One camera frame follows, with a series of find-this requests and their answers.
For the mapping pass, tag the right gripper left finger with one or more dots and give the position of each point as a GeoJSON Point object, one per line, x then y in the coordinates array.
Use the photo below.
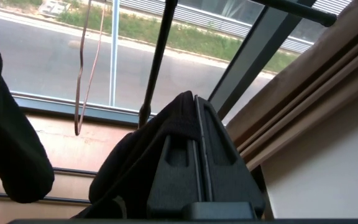
{"type": "Point", "coordinates": [174, 183]}

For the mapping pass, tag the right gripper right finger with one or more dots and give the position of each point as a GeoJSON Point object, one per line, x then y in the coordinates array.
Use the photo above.
{"type": "Point", "coordinates": [232, 183]}

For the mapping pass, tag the black garment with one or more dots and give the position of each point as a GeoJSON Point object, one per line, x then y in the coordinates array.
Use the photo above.
{"type": "Point", "coordinates": [141, 161]}

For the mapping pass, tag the pink clothes hanger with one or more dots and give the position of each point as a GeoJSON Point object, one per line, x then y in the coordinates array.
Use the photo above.
{"type": "Point", "coordinates": [80, 71]}

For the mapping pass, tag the black shorts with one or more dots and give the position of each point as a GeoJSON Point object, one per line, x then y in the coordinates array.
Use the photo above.
{"type": "Point", "coordinates": [8, 140]}

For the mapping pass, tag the black clothes rack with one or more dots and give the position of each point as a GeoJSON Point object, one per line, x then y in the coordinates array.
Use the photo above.
{"type": "Point", "coordinates": [158, 53]}

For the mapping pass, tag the brown curtain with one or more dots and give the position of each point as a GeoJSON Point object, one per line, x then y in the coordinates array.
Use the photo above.
{"type": "Point", "coordinates": [306, 87]}

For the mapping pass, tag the window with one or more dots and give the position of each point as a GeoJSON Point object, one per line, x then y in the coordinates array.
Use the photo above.
{"type": "Point", "coordinates": [247, 59]}

